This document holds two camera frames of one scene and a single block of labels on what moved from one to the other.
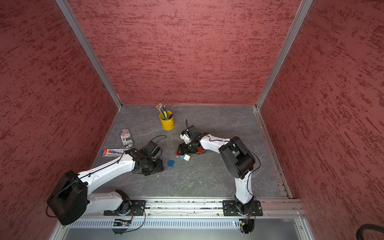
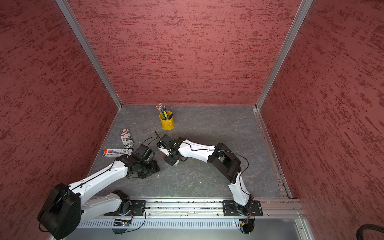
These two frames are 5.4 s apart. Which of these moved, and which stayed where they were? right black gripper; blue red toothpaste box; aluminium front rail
Moved: right black gripper
Stayed: blue red toothpaste box; aluminium front rail
